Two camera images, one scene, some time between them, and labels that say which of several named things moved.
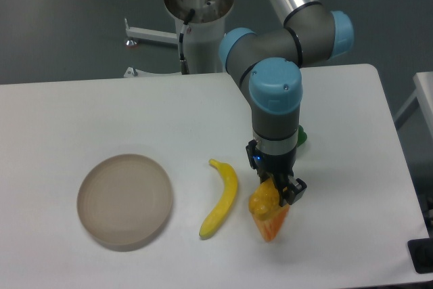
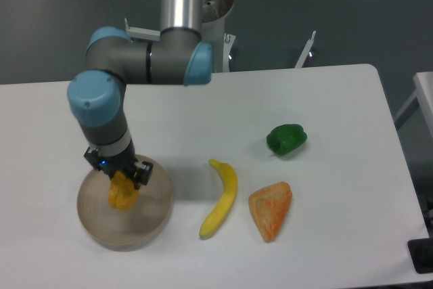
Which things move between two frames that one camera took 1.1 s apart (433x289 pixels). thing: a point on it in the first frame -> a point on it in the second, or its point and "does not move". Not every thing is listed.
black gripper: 280,168 -> 109,164
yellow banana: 226,199 does not move
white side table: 423,85 does not move
